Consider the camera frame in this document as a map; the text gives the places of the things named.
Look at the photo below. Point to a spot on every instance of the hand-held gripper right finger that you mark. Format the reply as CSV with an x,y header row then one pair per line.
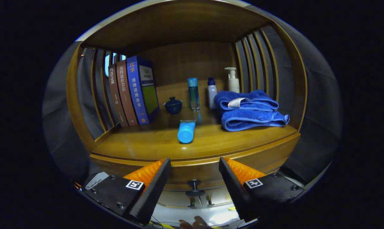
x,y
236,190

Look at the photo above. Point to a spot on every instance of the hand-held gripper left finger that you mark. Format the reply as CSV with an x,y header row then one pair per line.
x,y
153,190

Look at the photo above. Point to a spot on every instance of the wooden drawer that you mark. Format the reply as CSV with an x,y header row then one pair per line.
x,y
195,173

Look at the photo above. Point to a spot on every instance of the light blue tube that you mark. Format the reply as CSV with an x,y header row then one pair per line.
x,y
186,132

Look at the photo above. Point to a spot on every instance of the wooden countertop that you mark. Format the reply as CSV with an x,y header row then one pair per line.
x,y
217,140

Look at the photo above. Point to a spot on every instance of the wooden cabinet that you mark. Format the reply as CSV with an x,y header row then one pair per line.
x,y
185,60

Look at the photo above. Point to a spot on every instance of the folded blue towel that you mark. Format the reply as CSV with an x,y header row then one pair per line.
x,y
252,119

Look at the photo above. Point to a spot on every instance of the dark blue lidded teacup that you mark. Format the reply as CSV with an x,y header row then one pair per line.
x,y
173,106

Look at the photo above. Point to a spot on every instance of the white bottle blue cap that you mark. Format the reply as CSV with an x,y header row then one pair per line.
x,y
212,95

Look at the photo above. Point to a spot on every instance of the thick blue book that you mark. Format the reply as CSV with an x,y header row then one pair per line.
x,y
135,92

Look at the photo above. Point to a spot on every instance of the reddish brown book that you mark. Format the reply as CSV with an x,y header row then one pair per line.
x,y
125,92

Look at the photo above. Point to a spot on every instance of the dark brown book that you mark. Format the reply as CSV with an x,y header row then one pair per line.
x,y
115,95

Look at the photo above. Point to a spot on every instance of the teal clear bottle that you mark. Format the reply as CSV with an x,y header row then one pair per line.
x,y
193,95

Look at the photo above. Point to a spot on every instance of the white pump bottle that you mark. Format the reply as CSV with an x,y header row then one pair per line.
x,y
233,84

